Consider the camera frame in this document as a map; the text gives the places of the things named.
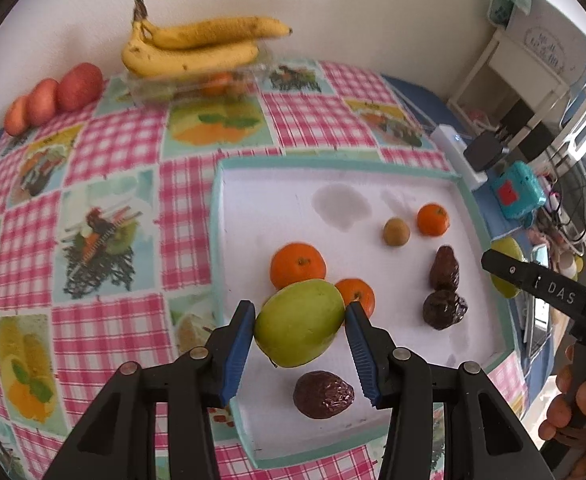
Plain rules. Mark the yellow banana bunch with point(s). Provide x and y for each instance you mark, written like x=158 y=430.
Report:
x=188 y=60

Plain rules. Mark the white power strip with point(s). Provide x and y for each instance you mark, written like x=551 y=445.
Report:
x=453 y=142

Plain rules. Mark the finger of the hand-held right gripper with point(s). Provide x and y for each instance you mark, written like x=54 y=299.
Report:
x=505 y=270

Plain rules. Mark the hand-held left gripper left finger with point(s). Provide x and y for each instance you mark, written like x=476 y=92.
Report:
x=238 y=350

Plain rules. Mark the dark brown date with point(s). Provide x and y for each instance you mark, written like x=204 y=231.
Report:
x=445 y=267
x=323 y=394
x=443 y=310

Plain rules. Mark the red apple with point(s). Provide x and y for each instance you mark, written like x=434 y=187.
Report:
x=15 y=116
x=42 y=101
x=79 y=86

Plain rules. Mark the white tray with teal rim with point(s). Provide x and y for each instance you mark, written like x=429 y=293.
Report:
x=273 y=210

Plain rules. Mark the tangerine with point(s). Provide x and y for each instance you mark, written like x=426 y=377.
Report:
x=295 y=265
x=218 y=84
x=360 y=292
x=433 y=219

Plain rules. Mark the teal cloth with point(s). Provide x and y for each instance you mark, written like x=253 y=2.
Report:
x=510 y=0

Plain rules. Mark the clear plastic clamshell container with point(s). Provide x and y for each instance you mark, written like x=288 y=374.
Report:
x=255 y=72

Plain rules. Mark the teal electronic device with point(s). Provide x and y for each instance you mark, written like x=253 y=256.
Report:
x=515 y=195

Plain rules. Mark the white shelf unit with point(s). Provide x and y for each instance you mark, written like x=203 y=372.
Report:
x=543 y=50

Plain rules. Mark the green jujube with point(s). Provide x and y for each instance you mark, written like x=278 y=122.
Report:
x=298 y=325
x=510 y=247

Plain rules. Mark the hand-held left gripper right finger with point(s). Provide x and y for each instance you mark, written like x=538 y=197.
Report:
x=360 y=355

